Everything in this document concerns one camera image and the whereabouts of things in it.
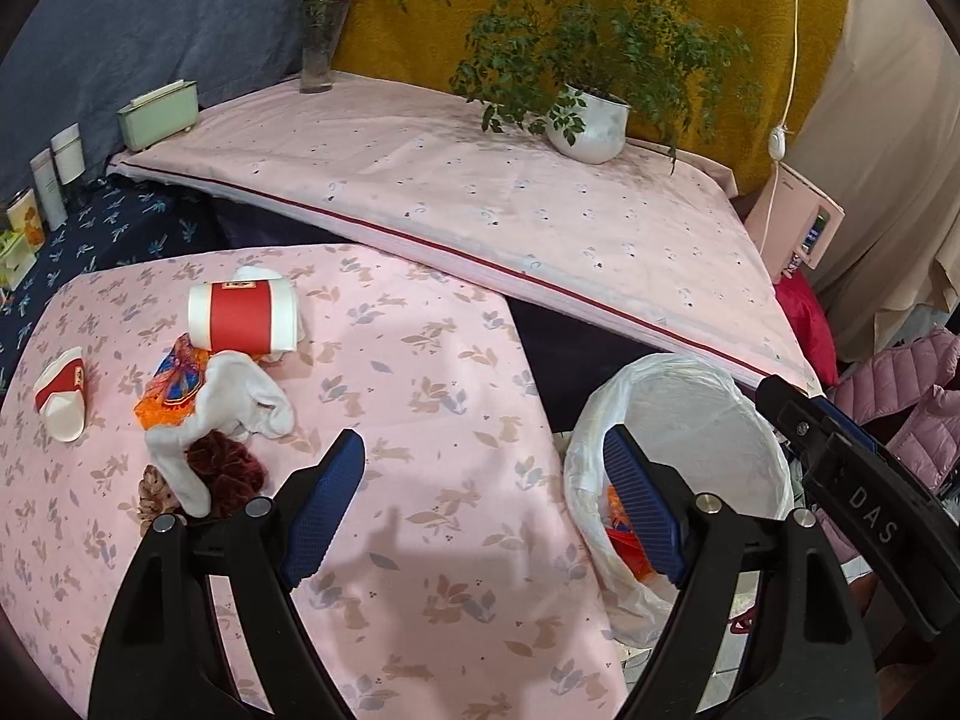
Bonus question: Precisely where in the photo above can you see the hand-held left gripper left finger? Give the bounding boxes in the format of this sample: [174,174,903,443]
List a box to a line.
[90,429,368,720]

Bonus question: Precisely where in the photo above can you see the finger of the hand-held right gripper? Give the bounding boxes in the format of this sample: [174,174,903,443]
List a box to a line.
[754,373,960,642]

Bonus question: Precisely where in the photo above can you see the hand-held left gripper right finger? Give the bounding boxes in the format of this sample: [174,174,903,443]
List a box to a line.
[604,424,882,720]

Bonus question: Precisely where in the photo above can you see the orange red-print wrapper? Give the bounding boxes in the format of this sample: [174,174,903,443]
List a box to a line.
[606,484,665,582]

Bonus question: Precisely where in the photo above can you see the trash bin with white bag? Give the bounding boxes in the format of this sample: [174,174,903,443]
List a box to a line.
[564,352,794,646]

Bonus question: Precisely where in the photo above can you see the dark red scrunchie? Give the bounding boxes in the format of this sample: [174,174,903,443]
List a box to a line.
[185,431,267,520]

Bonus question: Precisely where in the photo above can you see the long white sock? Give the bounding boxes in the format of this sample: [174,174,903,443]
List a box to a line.
[146,351,295,518]

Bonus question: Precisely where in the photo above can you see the brown pine cone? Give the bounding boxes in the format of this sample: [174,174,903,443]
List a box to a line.
[137,465,188,537]

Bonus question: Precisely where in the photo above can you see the orange blue snack wrapper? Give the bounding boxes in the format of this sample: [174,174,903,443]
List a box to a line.
[133,336,212,428]

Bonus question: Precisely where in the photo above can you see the large red white paper cup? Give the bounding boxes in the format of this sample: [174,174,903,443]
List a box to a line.
[187,280,301,361]

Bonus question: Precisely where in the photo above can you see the small red white paper cup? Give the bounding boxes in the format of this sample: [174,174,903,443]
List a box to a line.
[34,347,89,442]

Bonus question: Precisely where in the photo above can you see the pink puffer jacket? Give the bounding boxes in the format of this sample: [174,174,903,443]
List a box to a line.
[821,326,960,563]

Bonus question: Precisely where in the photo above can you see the pink rabbit-print tablecloth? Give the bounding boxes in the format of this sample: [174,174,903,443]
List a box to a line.
[0,244,638,720]

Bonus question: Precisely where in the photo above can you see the dark purple cloth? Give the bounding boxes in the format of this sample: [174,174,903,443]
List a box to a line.
[202,195,680,432]

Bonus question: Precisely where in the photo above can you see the red cushion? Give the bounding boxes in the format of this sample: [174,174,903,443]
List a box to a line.
[772,277,839,389]

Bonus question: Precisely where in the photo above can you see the pink water dispenser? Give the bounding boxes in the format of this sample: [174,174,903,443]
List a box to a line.
[742,165,846,282]

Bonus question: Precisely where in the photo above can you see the beige curtain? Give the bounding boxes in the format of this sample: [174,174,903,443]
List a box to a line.
[780,0,960,361]

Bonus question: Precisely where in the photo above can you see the navy floral cloth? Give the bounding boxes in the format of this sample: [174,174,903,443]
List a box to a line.
[0,176,222,391]

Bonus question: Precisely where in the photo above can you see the pink cloth with red stripe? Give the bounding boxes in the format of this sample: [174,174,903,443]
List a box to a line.
[105,71,822,395]

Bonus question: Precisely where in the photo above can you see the potted plant in white pot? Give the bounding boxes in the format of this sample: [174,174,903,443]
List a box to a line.
[394,0,762,170]

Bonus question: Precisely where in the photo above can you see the small green white box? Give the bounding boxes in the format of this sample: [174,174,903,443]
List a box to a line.
[0,231,37,291]

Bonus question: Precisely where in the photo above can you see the orange-print tin box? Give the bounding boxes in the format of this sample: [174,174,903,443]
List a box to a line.
[0,190,44,250]

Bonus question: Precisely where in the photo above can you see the light green box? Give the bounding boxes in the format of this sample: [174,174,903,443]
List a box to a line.
[116,80,200,152]

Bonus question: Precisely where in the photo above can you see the glass vase with red flowers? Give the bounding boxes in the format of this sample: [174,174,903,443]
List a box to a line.
[281,0,372,95]

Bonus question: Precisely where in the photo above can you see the mustard yellow backdrop cloth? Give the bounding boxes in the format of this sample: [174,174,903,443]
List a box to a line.
[330,0,857,196]

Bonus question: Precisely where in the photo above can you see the blue grey backdrop cloth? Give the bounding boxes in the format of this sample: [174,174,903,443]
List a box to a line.
[0,0,368,203]

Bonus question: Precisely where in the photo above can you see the white cable with switch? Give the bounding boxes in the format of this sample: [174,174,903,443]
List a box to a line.
[769,0,805,164]

